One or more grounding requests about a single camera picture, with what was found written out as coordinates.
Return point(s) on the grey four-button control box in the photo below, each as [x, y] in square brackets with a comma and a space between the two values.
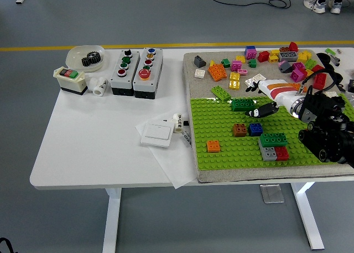
[121, 80]

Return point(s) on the orange 2x2 brick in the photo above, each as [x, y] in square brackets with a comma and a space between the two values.
[213, 146]

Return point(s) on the magenta 2x2 brick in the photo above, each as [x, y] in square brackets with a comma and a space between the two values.
[298, 66]
[298, 75]
[251, 54]

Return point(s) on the white oval bowl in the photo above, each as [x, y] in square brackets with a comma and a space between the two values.
[74, 54]

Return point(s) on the pink 2x2 brick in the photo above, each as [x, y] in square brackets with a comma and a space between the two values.
[236, 65]

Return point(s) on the pink flat tile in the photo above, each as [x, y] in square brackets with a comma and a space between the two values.
[282, 63]
[242, 71]

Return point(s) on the green 2x4 flat plate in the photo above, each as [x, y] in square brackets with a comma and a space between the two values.
[220, 93]

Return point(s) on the dark grey slope brick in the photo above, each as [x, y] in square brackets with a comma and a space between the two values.
[285, 67]
[199, 60]

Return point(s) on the small lime green block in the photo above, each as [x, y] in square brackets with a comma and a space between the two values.
[330, 51]

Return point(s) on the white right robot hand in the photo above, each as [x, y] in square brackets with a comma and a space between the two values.
[282, 94]

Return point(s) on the white table leg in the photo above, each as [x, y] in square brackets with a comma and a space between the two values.
[112, 220]
[307, 217]

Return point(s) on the large yellow brick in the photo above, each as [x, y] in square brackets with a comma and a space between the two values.
[304, 56]

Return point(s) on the person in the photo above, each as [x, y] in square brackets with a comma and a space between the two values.
[318, 3]

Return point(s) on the red slope brick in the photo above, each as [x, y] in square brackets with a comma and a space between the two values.
[293, 46]

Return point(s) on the grey-brown mat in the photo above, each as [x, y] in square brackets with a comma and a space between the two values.
[249, 175]

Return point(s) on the black square box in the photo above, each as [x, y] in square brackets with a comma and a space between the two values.
[351, 85]

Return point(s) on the small white pipe coupling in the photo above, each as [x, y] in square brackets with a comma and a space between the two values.
[177, 122]

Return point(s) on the lime green brick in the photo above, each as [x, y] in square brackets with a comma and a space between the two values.
[311, 64]

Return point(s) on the white wall switch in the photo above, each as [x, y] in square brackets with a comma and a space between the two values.
[157, 131]

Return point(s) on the clear plastic bag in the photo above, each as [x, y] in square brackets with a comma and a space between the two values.
[351, 99]

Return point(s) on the small dark green brick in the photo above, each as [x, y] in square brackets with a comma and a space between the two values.
[252, 63]
[226, 62]

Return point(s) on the white square tile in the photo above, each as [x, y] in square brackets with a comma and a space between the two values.
[249, 83]
[259, 76]
[199, 73]

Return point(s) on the dark green 2x4 brick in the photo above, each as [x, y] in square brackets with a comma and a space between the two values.
[242, 104]
[273, 140]

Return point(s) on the grey metal tool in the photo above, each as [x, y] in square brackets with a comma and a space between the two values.
[335, 59]

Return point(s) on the lime green studded baseplate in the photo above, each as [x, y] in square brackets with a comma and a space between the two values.
[235, 153]

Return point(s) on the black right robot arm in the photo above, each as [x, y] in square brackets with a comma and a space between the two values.
[332, 142]

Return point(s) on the grey 2x4 brick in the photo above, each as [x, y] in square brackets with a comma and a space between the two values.
[267, 153]
[287, 55]

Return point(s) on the black gear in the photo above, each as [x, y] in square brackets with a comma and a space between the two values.
[86, 62]
[94, 57]

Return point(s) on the white printed label strip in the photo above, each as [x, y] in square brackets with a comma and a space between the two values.
[187, 138]

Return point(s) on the white brick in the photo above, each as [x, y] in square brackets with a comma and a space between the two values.
[330, 94]

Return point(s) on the cream red-green switch box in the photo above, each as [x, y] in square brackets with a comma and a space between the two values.
[69, 80]

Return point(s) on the red 2x4 brick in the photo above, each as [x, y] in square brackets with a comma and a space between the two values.
[320, 81]
[282, 153]

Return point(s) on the tiny yellow brick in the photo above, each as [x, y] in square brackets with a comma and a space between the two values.
[212, 63]

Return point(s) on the wide orange brick block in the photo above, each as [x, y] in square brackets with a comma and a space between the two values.
[217, 72]

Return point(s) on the blue 2x2 brick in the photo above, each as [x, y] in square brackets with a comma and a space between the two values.
[255, 129]

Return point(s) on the white paper sheet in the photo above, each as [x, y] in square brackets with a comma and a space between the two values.
[171, 164]

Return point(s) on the orange 2x4 brick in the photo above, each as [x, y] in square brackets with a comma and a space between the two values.
[302, 87]

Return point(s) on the white pipe tee fitting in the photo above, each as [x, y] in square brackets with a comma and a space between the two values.
[98, 87]

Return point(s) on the silver floor plate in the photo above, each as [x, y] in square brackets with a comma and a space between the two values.
[271, 193]

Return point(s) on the yellow 2x2 brick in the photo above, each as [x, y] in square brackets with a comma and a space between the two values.
[273, 58]
[309, 72]
[234, 84]
[275, 52]
[234, 76]
[240, 58]

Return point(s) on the grey emergency-stop button box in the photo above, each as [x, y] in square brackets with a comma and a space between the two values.
[143, 84]

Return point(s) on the brown 2x2 brick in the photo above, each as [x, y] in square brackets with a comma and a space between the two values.
[239, 129]

